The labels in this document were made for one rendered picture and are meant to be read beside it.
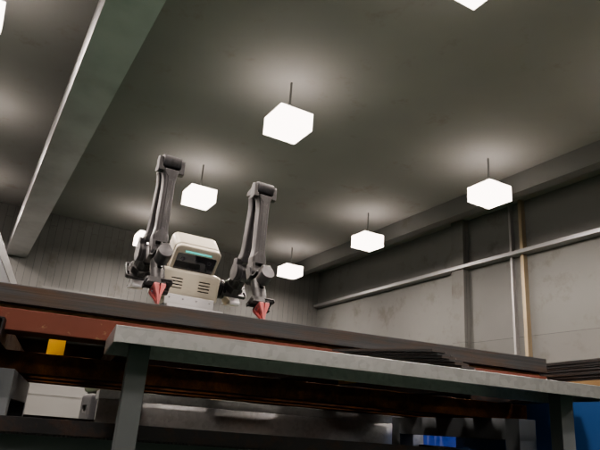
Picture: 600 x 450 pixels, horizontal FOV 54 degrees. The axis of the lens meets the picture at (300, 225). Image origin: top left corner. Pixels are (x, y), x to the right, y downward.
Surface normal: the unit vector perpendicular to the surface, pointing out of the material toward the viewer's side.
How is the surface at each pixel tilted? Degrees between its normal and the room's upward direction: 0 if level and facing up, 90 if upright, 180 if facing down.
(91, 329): 90
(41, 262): 90
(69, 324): 90
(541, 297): 90
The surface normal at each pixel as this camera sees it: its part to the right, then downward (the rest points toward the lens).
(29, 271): 0.50, -0.26
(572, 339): -0.86, -0.22
